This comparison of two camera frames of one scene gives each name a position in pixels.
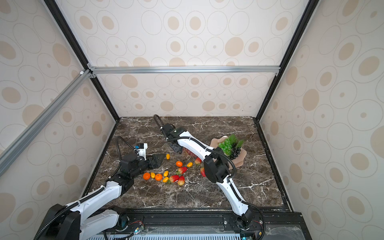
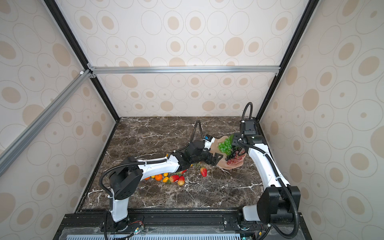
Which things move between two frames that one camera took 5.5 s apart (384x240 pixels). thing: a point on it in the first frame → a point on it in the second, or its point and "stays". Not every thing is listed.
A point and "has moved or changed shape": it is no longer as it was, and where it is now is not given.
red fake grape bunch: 196,158 has moved or changed shape
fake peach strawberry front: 181,180 stays
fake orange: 158,177 stays
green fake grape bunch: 226,144 stays
